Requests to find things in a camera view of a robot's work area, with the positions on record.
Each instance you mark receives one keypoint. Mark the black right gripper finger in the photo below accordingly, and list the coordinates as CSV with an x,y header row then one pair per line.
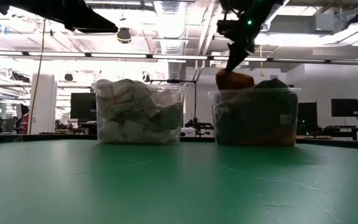
x,y
231,57
242,54

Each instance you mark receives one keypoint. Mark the orange towel with white tag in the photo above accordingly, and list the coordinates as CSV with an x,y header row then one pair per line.
x,y
233,81

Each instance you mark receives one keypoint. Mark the green table mat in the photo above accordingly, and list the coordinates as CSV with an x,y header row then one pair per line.
x,y
179,186

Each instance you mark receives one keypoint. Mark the white ribbed towel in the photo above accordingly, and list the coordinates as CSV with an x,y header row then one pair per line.
x,y
120,90

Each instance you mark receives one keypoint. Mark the clear plastic bin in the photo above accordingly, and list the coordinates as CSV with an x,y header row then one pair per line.
x,y
216,93
182,93

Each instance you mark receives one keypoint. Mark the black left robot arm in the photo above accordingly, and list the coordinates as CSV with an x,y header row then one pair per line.
x,y
11,4

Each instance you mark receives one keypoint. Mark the black background monitor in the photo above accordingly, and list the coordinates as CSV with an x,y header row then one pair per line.
x,y
346,107
308,116
82,105

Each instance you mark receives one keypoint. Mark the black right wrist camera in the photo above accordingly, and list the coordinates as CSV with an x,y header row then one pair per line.
x,y
227,27

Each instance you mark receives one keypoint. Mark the black tripod stand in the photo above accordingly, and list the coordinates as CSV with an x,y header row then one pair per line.
x,y
197,124

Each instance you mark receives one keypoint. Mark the black ceiling dome device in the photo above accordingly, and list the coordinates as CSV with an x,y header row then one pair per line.
x,y
124,35

